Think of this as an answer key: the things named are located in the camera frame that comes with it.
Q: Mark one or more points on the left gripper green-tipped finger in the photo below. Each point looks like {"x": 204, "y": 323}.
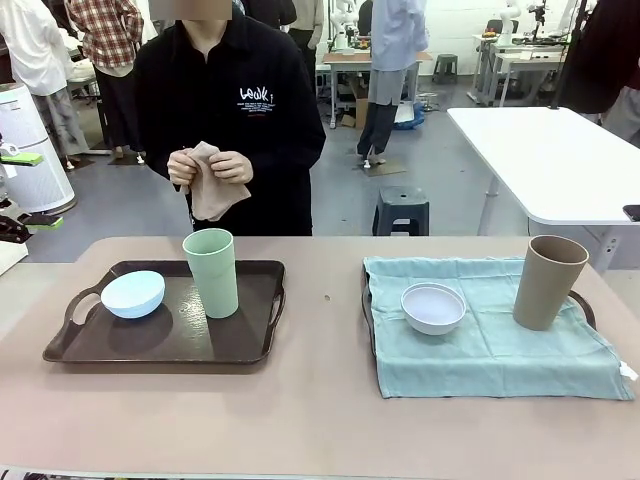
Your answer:
{"x": 27, "y": 159}
{"x": 35, "y": 224}

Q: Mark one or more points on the tall brown cup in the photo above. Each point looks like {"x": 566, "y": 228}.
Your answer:
{"x": 545, "y": 290}

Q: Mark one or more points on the beige cloth mat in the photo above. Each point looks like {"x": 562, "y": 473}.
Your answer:
{"x": 215, "y": 200}

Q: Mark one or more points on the teal cloth mat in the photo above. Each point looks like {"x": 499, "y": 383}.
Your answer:
{"x": 490, "y": 360}

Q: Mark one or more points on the white grey bowl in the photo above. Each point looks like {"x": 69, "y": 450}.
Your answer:
{"x": 432, "y": 310}

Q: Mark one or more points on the person right forearm black sleeve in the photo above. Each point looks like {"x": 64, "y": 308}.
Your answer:
{"x": 150, "y": 150}

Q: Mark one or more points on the person left forearm black sleeve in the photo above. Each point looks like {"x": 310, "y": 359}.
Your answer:
{"x": 290, "y": 155}

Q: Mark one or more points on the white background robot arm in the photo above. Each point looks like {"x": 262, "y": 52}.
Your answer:
{"x": 344, "y": 25}
{"x": 512, "y": 22}

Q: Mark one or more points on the person right hand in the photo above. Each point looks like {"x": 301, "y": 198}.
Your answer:
{"x": 181, "y": 167}

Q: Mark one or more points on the person left hand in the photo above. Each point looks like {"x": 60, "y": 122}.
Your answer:
{"x": 232, "y": 167}

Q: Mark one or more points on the white cylindrical air purifier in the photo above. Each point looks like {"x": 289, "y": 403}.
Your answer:
{"x": 35, "y": 135}

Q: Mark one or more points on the white box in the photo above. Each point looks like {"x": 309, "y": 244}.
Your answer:
{"x": 10, "y": 255}

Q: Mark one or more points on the bystander in white shirt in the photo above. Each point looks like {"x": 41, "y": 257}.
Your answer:
{"x": 45, "y": 85}

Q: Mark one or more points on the white side table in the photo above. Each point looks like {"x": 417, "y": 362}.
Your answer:
{"x": 550, "y": 155}

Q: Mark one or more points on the bystander in red plaid shirt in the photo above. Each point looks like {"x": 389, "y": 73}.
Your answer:
{"x": 110, "y": 75}

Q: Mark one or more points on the light blue bowl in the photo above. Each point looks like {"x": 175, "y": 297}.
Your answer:
{"x": 132, "y": 295}

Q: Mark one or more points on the bystander in dark jacket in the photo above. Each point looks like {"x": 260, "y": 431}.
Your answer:
{"x": 607, "y": 55}

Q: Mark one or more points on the tall green cup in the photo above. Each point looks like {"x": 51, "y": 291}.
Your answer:
{"x": 212, "y": 275}

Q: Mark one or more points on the person in black sweatshirt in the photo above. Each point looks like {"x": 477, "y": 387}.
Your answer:
{"x": 225, "y": 90}

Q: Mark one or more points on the dark plastic stool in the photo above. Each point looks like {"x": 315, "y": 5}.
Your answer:
{"x": 400, "y": 207}

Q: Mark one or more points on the small grey background stool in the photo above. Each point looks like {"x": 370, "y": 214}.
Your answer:
{"x": 445, "y": 67}

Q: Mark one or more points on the blue bag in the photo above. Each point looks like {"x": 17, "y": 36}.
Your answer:
{"x": 412, "y": 115}

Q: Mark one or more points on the bystander in light blue shirt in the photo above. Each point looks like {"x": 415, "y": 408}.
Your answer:
{"x": 395, "y": 65}

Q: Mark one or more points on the cardboard box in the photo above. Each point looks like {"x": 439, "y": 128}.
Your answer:
{"x": 356, "y": 107}

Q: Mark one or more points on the background workbench table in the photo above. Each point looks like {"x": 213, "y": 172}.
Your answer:
{"x": 350, "y": 60}

